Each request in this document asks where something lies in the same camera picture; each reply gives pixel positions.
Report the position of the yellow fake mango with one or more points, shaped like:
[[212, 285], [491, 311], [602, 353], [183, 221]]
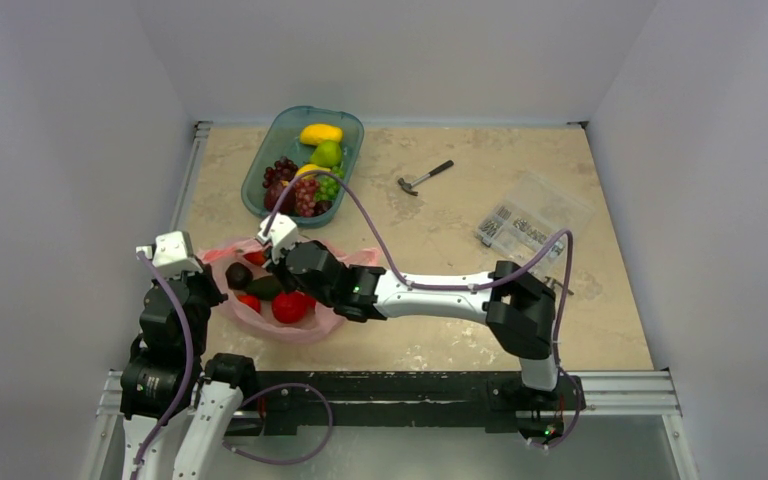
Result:
[[317, 133]]

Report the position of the green fake avocado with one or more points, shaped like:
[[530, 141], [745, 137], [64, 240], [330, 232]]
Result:
[[264, 288]]

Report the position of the dark fake plum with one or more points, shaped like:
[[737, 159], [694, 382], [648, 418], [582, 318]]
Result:
[[322, 207]]

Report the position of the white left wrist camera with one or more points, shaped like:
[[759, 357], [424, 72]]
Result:
[[172, 254]]

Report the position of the small black handled hammer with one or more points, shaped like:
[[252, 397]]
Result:
[[410, 187]]

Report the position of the dark purple grape bunch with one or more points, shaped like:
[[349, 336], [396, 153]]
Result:
[[283, 169]]

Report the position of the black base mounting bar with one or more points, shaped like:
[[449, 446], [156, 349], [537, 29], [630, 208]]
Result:
[[495, 401]]

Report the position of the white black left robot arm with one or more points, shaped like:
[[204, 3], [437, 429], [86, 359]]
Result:
[[177, 408]]

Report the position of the small red fake tomato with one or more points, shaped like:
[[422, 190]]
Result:
[[251, 301]]

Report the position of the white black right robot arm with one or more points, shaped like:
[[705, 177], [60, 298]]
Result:
[[520, 310]]

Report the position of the green fake grape bunch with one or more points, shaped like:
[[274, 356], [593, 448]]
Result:
[[328, 187]]

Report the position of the yellow green fake pear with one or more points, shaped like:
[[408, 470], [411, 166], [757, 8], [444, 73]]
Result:
[[327, 154]]

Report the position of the clear plastic screw box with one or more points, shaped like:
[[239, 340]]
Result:
[[529, 214]]

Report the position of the dark red fake apple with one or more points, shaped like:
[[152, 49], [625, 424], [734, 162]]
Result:
[[274, 193]]

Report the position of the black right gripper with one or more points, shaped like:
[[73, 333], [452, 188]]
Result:
[[279, 261]]

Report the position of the yellow fake banana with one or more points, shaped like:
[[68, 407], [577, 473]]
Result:
[[310, 167]]

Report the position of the teal plastic basin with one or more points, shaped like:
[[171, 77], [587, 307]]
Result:
[[282, 140]]

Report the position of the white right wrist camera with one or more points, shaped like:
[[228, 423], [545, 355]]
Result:
[[278, 234]]

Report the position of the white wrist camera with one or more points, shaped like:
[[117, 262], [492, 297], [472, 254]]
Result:
[[278, 234], [172, 254]]

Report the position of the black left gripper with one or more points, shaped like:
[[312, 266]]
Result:
[[195, 276]]

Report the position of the pink plastic bag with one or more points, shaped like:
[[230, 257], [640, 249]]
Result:
[[318, 324]]

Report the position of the red fake grape bunch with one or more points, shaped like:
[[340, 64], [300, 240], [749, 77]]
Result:
[[305, 200]]

